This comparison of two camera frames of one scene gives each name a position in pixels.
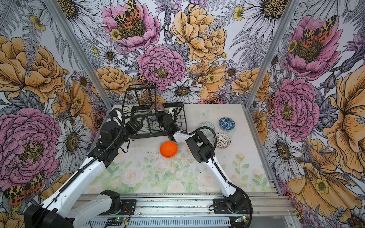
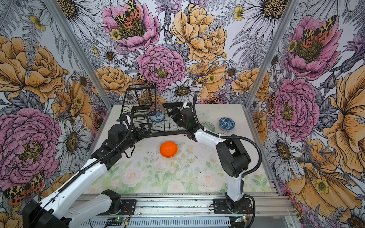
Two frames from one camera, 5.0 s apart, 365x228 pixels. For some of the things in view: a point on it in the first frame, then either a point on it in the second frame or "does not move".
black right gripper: x=159 y=115 -> x=174 y=109
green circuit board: x=119 y=219 does not move
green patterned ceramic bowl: x=207 y=132 does not move
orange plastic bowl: x=168 y=149 does not move
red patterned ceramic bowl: x=159 y=107 does not move
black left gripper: x=129 y=125 -> x=137 y=131
